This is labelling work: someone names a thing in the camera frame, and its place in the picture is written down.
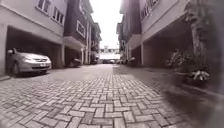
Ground white building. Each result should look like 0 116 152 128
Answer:
98 45 122 65

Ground grey brick paved road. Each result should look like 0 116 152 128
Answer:
0 63 224 128

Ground dark vehicle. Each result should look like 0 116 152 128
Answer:
68 58 83 68

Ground dark brick building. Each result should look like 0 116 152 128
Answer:
63 0 103 68

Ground pale building with carport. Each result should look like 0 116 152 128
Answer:
139 0 224 84

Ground potted plants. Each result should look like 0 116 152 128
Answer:
165 48 212 84

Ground silver car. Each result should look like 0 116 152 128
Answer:
6 47 53 76

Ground pale building with garage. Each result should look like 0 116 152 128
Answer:
0 0 69 77

